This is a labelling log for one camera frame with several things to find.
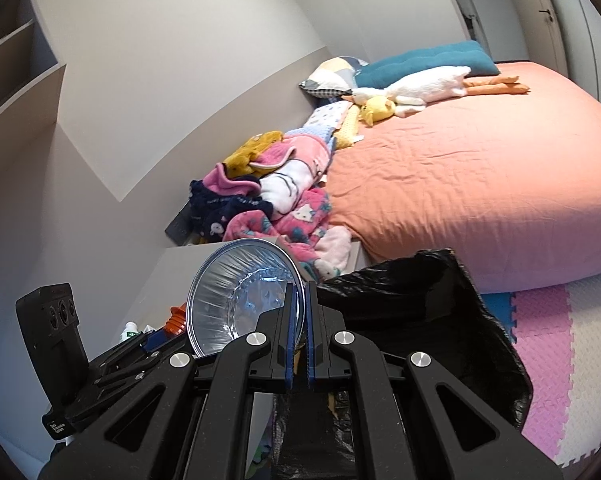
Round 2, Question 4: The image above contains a pastel foam floor mat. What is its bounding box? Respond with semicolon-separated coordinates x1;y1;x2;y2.
481;272;601;468

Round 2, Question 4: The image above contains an orange ribbed object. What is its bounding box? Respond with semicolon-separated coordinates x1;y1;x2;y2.
165;305;188;338

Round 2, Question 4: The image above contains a yellow duck plush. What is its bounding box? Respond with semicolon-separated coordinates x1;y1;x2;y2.
357;96;397;127

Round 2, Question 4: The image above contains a clear plastic bowl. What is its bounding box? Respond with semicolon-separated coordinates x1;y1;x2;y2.
186;239;306;359

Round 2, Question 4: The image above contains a white striped garment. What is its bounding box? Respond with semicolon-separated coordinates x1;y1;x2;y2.
258;157;316;213

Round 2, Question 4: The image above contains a white door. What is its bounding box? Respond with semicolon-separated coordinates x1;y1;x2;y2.
523;0;601;83
443;0;531;63

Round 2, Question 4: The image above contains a yellow dotted pillow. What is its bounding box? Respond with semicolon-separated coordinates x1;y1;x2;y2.
333;105;366;150

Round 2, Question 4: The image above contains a bed with orange sheet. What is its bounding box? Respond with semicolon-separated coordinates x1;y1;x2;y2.
325;60;601;293

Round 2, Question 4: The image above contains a white bottle with green label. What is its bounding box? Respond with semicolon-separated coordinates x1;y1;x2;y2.
122;324;154;343

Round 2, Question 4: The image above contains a black wall socket panel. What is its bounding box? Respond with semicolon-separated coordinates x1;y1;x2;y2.
164;202;194;246

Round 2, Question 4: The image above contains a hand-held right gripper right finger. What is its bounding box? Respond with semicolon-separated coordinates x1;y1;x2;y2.
305;280;564;480

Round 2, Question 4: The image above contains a white goose plush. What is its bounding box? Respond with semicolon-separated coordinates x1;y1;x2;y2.
343;66;531;107

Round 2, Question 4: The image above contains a teal pillow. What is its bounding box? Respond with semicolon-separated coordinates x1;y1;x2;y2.
355;40;501;90

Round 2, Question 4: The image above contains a beige wall shelf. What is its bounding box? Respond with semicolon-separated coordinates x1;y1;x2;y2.
0;0;67;136

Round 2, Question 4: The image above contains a patchwork pillow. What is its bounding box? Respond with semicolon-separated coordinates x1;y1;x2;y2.
299;56;370;100

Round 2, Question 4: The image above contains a light pink cloth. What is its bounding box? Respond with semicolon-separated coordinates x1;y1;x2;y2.
313;225;354;281

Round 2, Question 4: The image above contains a black trash bag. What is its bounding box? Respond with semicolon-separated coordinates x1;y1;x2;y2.
270;249;534;480

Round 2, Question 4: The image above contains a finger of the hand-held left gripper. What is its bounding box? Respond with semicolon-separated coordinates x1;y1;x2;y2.
93;354;174;401
88;332;171;368

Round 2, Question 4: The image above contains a pink hooded garment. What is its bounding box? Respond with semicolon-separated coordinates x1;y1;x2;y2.
203;135;336;196

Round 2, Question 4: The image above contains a white dotted cloth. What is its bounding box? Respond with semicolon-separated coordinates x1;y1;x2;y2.
305;101;354;136

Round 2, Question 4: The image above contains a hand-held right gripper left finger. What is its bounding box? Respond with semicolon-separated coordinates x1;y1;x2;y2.
38;282;306;480

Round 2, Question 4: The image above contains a mustard spotted garment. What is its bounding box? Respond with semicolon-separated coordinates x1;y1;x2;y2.
223;131;284;179

